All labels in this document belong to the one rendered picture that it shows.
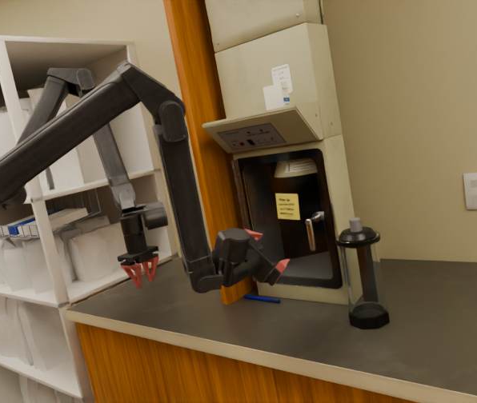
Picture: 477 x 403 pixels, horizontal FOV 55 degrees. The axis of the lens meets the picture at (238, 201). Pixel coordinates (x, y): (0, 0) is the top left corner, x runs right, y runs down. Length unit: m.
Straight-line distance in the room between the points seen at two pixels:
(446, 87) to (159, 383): 1.29
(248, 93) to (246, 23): 0.19
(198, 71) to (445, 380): 1.03
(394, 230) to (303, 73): 0.70
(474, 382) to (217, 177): 0.87
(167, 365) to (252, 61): 0.95
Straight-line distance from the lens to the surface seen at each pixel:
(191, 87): 1.40
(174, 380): 1.53
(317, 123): 1.21
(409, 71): 1.59
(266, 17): 1.32
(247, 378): 1.29
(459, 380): 1.01
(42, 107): 1.43
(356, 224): 1.15
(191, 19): 1.48
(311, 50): 1.25
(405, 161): 1.62
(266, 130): 1.24
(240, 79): 1.37
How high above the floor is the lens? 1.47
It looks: 9 degrees down
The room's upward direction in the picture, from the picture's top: 10 degrees counter-clockwise
